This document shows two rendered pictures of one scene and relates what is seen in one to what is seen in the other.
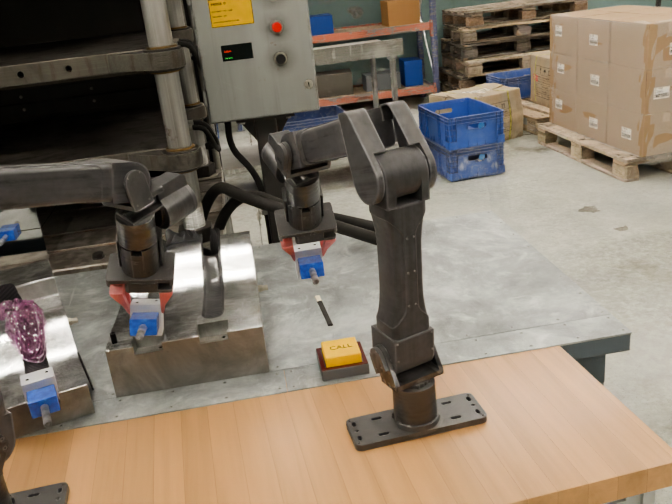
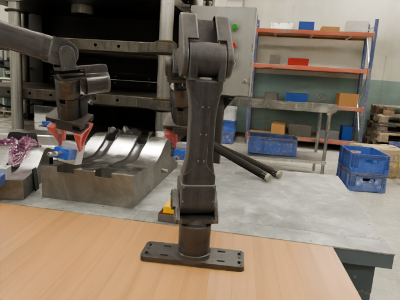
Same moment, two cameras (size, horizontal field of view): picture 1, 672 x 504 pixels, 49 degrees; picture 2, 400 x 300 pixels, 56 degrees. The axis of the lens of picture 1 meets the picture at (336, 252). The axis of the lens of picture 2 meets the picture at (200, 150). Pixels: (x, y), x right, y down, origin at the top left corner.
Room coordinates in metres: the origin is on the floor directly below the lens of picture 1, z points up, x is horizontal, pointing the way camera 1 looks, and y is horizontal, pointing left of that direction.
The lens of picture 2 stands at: (0.24, -0.28, 1.15)
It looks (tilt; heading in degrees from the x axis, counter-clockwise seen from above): 11 degrees down; 16
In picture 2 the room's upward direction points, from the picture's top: 4 degrees clockwise
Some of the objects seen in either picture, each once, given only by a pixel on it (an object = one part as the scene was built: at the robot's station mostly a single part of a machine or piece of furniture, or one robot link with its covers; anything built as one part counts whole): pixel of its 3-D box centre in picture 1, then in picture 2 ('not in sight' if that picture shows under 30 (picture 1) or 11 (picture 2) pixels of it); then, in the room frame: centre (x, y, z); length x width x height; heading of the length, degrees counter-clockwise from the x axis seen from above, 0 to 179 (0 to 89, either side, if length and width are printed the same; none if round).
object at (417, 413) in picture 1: (414, 400); (194, 238); (0.91, -0.09, 0.84); 0.20 x 0.07 x 0.08; 101
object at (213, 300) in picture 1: (181, 271); (117, 145); (1.32, 0.30, 0.92); 0.35 x 0.16 x 0.09; 6
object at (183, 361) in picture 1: (191, 290); (122, 159); (1.33, 0.29, 0.87); 0.50 x 0.26 x 0.14; 6
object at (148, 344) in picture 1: (150, 347); (69, 172); (1.10, 0.33, 0.87); 0.05 x 0.05 x 0.04; 6
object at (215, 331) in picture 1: (214, 337); (106, 177); (1.11, 0.22, 0.87); 0.05 x 0.05 x 0.04; 6
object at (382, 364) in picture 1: (406, 360); (194, 206); (0.91, -0.08, 0.90); 0.09 x 0.06 x 0.06; 117
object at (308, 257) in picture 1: (311, 268); (181, 154); (1.21, 0.05, 0.94); 0.13 x 0.05 x 0.05; 6
